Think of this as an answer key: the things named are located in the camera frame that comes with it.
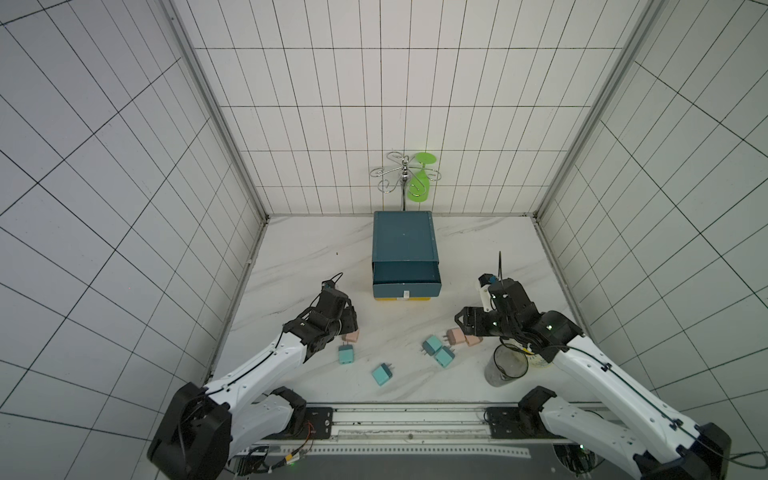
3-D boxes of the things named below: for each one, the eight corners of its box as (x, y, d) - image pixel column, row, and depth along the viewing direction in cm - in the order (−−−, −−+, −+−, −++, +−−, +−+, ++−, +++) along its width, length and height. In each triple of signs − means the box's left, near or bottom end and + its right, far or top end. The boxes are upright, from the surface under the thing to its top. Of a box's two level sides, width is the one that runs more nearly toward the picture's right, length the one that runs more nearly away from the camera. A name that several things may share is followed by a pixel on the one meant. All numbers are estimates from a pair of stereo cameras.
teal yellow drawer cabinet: (373, 320, 91) (370, 285, 75) (375, 250, 109) (373, 210, 93) (432, 320, 91) (442, 285, 75) (425, 250, 109) (432, 210, 93)
